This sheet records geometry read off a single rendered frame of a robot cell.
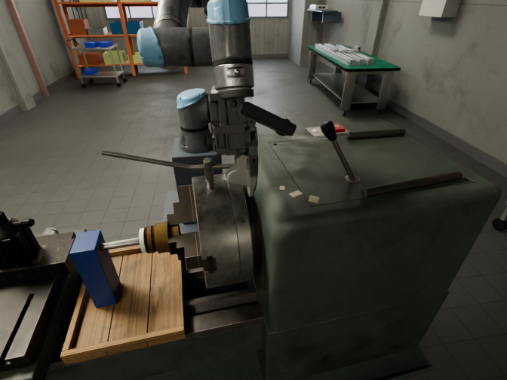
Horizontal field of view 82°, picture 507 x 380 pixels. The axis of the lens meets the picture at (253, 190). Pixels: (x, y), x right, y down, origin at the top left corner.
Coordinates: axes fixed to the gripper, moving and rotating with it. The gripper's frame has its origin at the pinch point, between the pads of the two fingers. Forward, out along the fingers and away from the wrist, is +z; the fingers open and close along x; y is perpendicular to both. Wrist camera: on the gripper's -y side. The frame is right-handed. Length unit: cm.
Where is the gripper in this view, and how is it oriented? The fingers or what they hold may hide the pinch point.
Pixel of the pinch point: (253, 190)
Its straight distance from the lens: 61.9
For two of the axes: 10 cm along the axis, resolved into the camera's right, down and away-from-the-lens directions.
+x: 2.2, 2.4, -9.5
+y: -9.7, 1.3, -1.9
